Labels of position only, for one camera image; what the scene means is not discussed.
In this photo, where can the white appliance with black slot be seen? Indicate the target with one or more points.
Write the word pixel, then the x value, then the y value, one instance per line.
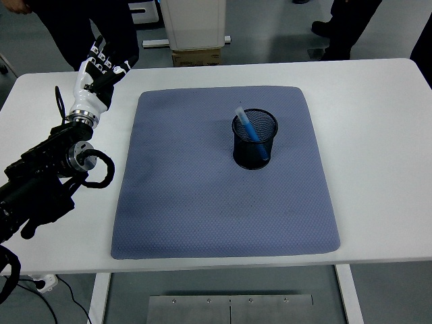
pixel 148 11

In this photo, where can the blue marker with clear cap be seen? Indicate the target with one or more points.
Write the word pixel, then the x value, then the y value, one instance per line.
pixel 248 126

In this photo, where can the white table leg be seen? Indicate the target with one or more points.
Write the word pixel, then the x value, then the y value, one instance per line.
pixel 99 300
pixel 349 297

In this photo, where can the white power strip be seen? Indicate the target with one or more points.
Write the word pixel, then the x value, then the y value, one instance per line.
pixel 47 283

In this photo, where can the black mesh pen holder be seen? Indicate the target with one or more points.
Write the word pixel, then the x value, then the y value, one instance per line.
pixel 243 158

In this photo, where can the brown cardboard box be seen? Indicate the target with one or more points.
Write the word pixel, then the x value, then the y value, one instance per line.
pixel 195 58

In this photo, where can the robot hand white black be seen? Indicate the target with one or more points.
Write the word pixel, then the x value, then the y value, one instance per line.
pixel 86 98

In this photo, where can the blue textured mat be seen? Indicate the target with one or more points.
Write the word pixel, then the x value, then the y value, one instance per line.
pixel 202 209

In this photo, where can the grey frame with black caster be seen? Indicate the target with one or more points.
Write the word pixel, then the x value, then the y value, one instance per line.
pixel 7 67

